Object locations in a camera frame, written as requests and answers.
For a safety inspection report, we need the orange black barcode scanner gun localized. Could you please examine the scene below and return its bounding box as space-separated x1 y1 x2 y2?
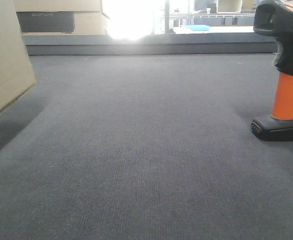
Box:
251 0 293 141

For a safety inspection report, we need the upper stacked cardboard box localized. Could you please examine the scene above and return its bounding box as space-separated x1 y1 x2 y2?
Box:
13 0 101 12

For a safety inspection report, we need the brown cardboard package box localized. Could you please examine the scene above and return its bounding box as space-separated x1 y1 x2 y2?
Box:
0 0 36 114

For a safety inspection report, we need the white background table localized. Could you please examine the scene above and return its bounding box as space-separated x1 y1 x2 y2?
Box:
173 25 254 35

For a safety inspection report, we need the grey vertical pillar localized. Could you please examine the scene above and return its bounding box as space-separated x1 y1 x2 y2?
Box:
164 0 170 34

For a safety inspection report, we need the blue flat tray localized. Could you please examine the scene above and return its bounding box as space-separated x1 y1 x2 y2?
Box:
181 24 211 32

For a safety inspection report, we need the grey raised table border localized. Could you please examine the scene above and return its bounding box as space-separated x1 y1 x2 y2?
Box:
23 32 277 56

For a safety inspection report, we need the beige box on shelf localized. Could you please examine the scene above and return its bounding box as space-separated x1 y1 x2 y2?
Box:
216 0 243 14

